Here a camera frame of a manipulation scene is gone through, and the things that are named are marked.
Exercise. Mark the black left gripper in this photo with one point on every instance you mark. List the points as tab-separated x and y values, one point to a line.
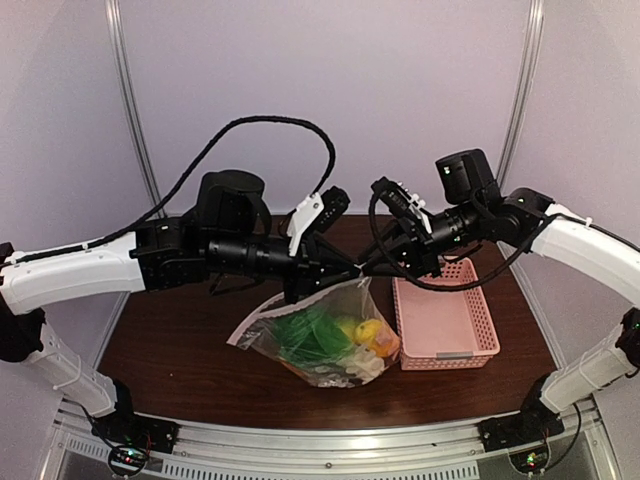
314	254

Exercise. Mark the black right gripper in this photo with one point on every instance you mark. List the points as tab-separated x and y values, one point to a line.
416	249

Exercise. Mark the yellow lemon toy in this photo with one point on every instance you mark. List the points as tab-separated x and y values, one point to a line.
367	331
347	325

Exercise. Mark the green bok choy toy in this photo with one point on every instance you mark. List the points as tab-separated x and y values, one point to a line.
311	345

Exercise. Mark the clear zip top bag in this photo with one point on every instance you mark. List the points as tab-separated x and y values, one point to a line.
353	297

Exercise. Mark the pink plastic basket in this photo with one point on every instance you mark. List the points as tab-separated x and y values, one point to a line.
443	331

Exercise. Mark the orange mango toy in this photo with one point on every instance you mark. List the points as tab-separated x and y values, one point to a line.
385	344

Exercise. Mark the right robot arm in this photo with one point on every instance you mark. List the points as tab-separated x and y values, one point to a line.
532	222

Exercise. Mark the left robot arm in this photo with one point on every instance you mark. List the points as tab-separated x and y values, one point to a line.
44	295

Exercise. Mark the right round circuit board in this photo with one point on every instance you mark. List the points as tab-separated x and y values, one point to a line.
530	461

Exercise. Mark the round circuit board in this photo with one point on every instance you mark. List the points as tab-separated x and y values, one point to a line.
126	460
530	461

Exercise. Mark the left round circuit board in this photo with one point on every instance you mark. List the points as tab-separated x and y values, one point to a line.
126	460

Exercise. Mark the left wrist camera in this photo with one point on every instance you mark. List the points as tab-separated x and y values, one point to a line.
316	213

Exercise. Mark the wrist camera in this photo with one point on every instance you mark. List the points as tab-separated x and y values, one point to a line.
402	203
316	213

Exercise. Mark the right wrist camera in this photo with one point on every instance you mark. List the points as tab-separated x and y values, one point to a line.
402	203

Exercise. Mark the right aluminium frame post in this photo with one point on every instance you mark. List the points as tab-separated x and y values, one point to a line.
533	35

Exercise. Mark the aluminium frame post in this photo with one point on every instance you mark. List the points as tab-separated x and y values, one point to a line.
533	35
118	41

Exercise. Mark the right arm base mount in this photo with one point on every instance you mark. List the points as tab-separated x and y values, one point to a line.
518	429

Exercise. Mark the front aluminium rail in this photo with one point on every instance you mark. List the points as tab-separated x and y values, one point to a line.
449	450

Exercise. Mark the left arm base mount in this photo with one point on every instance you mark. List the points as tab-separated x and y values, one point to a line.
146	433

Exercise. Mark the left aluminium frame post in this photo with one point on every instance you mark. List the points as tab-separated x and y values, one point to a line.
118	41

